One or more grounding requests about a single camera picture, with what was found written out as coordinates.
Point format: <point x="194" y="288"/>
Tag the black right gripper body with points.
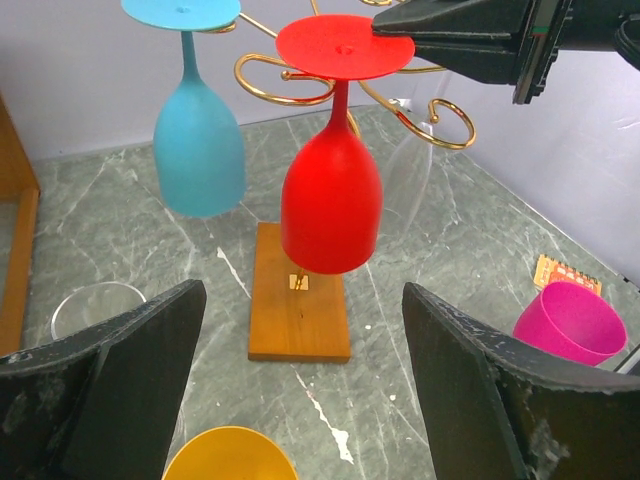
<point x="552" y="26"/>

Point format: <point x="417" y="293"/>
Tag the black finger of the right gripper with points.
<point x="480" y="40"/>

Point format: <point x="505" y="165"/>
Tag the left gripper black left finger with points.
<point x="102" y="403"/>

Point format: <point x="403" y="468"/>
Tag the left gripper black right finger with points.
<point x="497" y="408"/>

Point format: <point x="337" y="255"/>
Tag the magenta wine glass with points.
<point x="572" y="322"/>

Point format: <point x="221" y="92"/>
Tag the yellow wine glass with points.
<point x="230" y="452"/>

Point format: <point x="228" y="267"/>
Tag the clear wine glass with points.
<point x="91" y="305"/>
<point x="406" y="173"/>

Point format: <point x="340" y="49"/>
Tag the red wine glass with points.
<point x="332" y="196"/>

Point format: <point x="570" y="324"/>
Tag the blue wine glass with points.
<point x="198" y="146"/>

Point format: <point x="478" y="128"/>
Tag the wooden dish rack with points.
<point x="20" y="185"/>

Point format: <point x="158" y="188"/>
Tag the orange printed card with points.
<point x="549" y="270"/>

